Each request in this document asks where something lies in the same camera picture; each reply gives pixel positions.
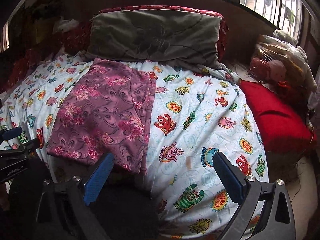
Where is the pink purple floral garment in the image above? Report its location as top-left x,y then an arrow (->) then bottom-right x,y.
47,58 -> 156,174

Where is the red cushion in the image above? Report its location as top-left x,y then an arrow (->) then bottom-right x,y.
240,80 -> 317,154

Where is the white cartoon print bedsheet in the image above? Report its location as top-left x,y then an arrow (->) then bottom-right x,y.
1,54 -> 268,239

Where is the plastic wrapped doll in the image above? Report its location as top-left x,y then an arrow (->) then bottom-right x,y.
249,35 -> 317,100

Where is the grey pillow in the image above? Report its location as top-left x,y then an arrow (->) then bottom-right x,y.
88,6 -> 223,69

